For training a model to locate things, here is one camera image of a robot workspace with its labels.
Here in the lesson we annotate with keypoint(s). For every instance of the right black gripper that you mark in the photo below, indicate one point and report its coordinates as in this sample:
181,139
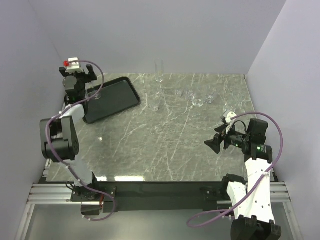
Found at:
215,143

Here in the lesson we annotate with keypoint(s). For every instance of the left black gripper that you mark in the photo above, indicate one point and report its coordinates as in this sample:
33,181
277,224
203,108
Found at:
91,76

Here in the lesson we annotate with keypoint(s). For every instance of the clear stemmed wine glass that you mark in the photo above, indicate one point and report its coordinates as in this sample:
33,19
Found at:
91,92

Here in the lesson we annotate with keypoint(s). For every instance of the round clear stemless glass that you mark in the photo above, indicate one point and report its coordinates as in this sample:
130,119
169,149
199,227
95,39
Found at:
198,100

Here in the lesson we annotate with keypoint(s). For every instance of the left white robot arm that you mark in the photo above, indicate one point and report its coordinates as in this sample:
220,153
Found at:
58,136

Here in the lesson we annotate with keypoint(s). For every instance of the clear glass near right arm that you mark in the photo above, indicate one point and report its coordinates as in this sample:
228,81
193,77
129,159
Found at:
229,107

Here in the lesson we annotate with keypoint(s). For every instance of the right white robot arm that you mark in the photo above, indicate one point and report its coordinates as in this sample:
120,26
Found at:
251,197

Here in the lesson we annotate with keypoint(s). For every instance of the black plastic tray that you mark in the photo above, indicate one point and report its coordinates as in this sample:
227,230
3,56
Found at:
116,96

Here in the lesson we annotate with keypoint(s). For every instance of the clear ribbed tumbler glass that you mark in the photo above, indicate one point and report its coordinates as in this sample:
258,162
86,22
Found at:
210,97

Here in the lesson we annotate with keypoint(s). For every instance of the clear faceted small glass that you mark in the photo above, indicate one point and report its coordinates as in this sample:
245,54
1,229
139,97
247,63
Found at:
189,95

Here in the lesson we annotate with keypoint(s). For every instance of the tiny clear shot glass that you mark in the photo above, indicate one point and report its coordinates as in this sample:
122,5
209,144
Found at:
179,92

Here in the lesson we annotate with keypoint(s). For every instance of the small clear shot glass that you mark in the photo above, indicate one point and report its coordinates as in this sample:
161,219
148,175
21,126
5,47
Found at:
155,104

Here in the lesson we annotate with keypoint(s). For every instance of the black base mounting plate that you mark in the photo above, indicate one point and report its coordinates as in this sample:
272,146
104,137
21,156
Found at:
151,196

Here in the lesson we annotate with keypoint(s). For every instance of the tall clear cylinder glass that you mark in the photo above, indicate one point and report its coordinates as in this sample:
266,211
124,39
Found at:
159,70

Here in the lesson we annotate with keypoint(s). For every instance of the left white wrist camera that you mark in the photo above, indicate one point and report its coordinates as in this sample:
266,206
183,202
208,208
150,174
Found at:
72,66

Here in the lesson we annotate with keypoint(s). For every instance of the aluminium frame rail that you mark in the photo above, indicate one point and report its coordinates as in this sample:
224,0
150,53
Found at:
49,194

